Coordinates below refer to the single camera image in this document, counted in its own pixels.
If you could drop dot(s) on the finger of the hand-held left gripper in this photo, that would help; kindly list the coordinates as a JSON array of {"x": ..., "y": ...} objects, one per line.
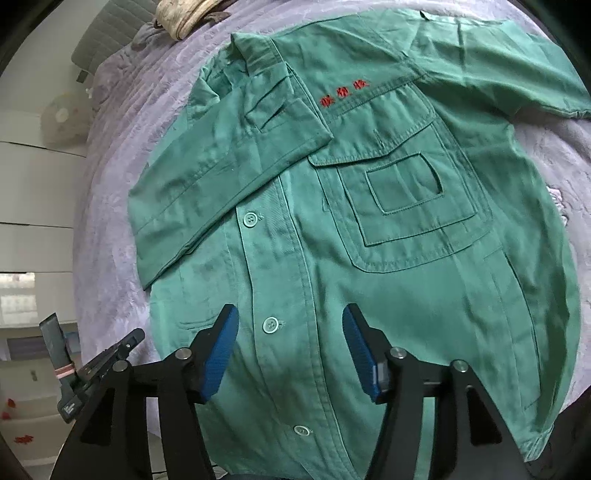
[{"x": 113, "y": 353}]

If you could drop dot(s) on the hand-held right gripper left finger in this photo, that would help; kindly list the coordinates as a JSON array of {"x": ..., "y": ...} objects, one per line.
[{"x": 220, "y": 353}]

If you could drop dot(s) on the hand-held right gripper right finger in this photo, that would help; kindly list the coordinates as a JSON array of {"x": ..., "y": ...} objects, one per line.
[{"x": 356, "y": 344}]

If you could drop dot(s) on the green work jacket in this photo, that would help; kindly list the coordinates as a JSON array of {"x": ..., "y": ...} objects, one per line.
[{"x": 369, "y": 277}]

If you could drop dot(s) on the white storage box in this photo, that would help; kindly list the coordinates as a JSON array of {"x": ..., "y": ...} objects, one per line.
[{"x": 27, "y": 415}]

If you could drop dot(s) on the white round fan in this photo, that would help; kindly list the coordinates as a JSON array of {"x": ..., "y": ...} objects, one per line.
[{"x": 62, "y": 122}]

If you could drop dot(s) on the lavender plush blanket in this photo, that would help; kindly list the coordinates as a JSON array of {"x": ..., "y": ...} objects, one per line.
[{"x": 134, "y": 101}]

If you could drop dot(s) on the grey quilted headboard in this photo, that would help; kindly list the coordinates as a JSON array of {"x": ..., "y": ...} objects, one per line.
[{"x": 106, "y": 32}]

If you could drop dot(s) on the beige crumpled cloth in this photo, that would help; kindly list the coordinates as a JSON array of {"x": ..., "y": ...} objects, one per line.
[{"x": 184, "y": 16}]

